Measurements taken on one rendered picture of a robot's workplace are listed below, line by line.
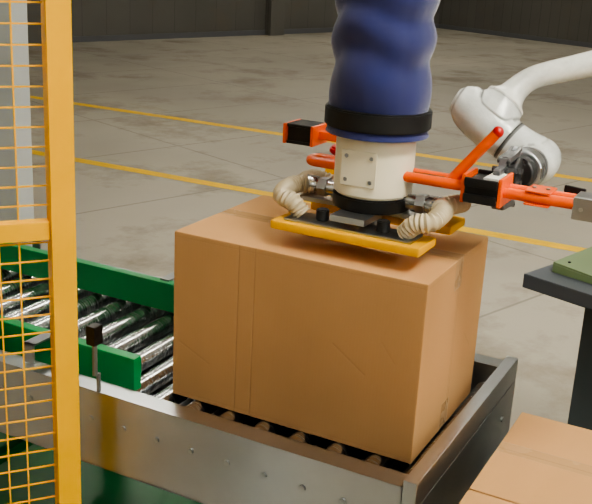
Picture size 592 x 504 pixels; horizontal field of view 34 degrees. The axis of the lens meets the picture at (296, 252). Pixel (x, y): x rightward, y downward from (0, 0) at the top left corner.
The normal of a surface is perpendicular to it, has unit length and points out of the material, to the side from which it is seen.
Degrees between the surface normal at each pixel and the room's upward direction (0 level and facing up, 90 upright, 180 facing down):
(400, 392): 90
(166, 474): 90
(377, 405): 90
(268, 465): 90
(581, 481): 0
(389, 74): 74
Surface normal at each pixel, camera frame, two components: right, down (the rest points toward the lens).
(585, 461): 0.05, -0.95
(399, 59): 0.17, 0.59
